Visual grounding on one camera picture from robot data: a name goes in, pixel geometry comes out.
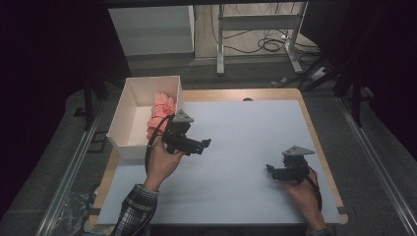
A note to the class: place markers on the white cabinet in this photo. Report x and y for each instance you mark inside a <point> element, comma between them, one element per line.
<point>154,31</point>

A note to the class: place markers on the white power strip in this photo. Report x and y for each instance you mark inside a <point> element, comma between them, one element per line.
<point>318,73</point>

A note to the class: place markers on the metal floor rail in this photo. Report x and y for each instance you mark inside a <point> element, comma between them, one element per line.
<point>377,164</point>
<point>65,183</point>

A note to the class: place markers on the black stand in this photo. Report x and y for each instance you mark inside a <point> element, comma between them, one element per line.
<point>88,105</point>
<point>357,101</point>

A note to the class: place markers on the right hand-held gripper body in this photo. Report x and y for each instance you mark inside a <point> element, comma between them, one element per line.
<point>293,170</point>

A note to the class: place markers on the white box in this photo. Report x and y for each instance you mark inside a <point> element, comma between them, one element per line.
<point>132,124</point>

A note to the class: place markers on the white metal desk frame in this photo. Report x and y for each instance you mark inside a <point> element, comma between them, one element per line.
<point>259,23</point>

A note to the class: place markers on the black tape piece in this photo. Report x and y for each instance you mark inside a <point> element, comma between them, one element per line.
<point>342,210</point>
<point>94,211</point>

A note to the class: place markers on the person's right hand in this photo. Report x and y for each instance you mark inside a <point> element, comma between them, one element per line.
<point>303,196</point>

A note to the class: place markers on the person's left hand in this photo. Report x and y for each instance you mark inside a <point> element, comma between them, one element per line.
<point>162,164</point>

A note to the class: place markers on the light blue table mat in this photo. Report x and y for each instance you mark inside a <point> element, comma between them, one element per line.
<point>236,183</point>

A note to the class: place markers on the clear plastic bag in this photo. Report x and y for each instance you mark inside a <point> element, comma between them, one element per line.
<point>77,209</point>

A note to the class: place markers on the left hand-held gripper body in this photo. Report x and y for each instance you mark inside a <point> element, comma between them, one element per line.
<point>177,134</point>

